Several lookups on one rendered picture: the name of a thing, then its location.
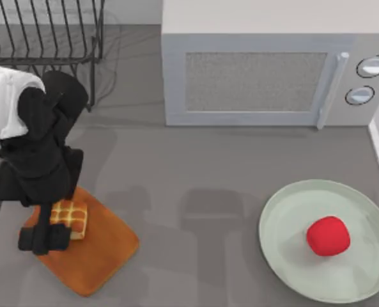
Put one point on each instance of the pale green plate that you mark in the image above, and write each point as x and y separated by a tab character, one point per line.
285	224

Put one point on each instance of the microwave door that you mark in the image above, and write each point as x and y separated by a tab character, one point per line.
176	80

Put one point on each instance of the pale microwave oven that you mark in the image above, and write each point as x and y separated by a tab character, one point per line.
240	19

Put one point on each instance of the red apple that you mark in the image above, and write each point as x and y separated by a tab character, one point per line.
328	236

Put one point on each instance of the small microwave knob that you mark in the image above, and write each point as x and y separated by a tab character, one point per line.
359	95

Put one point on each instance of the wooden cutting board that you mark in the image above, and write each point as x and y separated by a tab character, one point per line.
96	249

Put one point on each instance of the large microwave knob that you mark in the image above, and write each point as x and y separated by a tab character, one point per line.
371	66

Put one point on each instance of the golden bread loaf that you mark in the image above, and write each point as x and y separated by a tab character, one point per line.
72	214

